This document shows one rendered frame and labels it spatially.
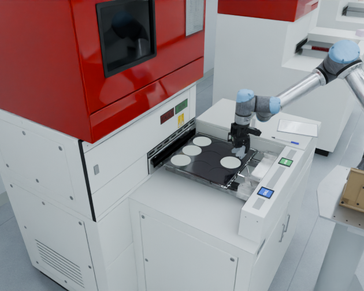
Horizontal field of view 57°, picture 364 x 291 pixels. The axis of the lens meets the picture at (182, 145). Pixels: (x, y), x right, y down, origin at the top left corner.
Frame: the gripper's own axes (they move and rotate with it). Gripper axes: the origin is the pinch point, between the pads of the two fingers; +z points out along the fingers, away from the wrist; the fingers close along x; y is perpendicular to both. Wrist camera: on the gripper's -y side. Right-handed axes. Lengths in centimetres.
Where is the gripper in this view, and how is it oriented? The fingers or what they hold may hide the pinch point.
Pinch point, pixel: (241, 156)
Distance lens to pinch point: 172.2
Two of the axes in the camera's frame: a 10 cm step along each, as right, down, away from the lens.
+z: 0.0, 8.5, 5.3
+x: 4.5, 4.7, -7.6
